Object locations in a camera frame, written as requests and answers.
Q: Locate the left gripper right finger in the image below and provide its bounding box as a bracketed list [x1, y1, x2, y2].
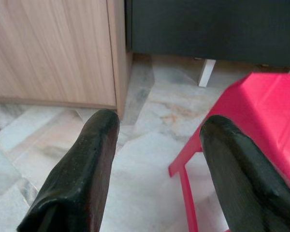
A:
[199, 115, 290, 232]

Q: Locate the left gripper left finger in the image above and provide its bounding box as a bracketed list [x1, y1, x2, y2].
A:
[16, 109, 120, 232]

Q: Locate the red plastic stool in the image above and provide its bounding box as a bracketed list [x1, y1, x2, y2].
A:
[168, 72, 290, 232]

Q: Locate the light wooden cabinet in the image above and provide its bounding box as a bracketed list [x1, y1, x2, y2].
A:
[0, 0, 133, 121]

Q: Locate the black low cabinet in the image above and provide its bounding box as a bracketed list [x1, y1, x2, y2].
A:
[125, 0, 290, 87]

